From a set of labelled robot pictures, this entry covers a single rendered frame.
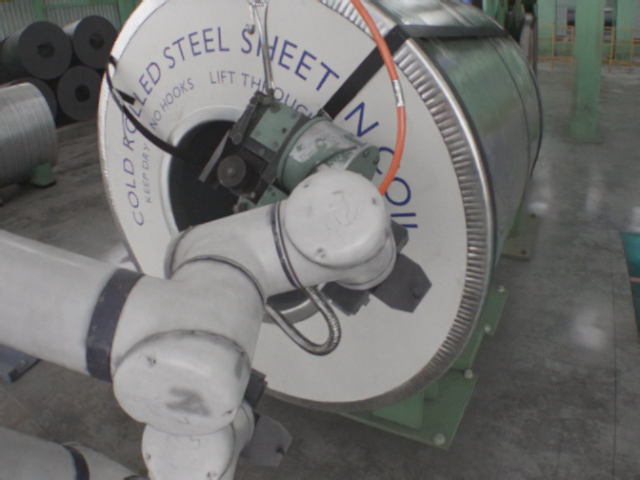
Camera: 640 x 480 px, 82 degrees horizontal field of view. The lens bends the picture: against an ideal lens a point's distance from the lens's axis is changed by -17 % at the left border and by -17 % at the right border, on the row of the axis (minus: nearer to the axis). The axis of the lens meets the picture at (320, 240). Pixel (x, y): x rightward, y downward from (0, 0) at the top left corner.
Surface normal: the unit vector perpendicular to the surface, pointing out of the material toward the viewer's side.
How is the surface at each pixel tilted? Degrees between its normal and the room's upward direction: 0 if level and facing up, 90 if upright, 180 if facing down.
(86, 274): 22
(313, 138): 42
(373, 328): 90
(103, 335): 61
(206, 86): 90
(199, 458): 47
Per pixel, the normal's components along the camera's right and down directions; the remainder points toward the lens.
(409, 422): -0.51, 0.42
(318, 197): -0.18, -0.31
